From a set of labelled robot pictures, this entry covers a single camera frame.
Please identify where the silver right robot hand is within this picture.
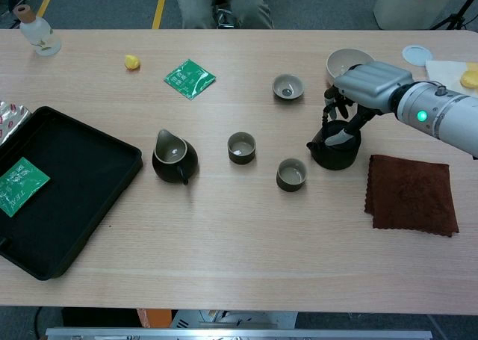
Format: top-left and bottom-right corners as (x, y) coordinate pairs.
(321, 61), (415, 147)

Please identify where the black teapot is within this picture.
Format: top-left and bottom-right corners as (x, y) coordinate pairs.
(306, 104), (362, 171)

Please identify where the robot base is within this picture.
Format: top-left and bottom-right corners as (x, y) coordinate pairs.
(171, 309), (299, 330)

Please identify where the grey teacup with dark spot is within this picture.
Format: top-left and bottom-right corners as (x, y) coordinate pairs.
(271, 73), (304, 101)

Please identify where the grey-green teacup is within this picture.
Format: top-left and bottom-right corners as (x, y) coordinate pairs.
(227, 132), (258, 165)
(276, 158), (308, 192)

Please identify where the cream bowl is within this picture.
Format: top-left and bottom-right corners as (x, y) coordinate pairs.
(326, 48), (376, 87)

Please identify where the white round lid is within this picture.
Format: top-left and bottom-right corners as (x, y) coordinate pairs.
(402, 44), (434, 68)

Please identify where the white board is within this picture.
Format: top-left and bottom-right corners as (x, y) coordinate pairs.
(424, 59), (478, 98)

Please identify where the white storage bin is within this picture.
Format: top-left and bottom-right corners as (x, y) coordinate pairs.
(373, 0), (455, 30)

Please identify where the yellow food piece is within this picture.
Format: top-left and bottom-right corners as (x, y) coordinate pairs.
(459, 69), (478, 90)

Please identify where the black tripod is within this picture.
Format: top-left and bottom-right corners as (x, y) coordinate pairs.
(431, 0), (478, 31)

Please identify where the brown cloth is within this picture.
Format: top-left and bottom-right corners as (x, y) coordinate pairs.
(364, 154), (460, 238)

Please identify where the green tea packet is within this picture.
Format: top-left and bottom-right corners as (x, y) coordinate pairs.
(0, 156), (52, 218)
(163, 58), (217, 101)

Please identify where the seated person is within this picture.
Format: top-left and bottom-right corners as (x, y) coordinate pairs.
(174, 0), (274, 30)

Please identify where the black square tray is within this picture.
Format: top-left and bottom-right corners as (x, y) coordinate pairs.
(0, 105), (144, 282)

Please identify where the orange panel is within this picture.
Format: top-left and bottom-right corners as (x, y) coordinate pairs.
(136, 309), (173, 330)

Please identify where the frosted glass bottle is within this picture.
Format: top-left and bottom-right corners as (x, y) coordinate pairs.
(13, 4), (62, 57)

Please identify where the silver foil bag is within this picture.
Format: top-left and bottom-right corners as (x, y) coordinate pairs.
(0, 100), (31, 146)

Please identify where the dark pitcher with handle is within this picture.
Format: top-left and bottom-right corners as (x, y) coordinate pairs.
(152, 129), (199, 186)

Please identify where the aluminium rail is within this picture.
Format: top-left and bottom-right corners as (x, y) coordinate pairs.
(45, 327), (433, 340)

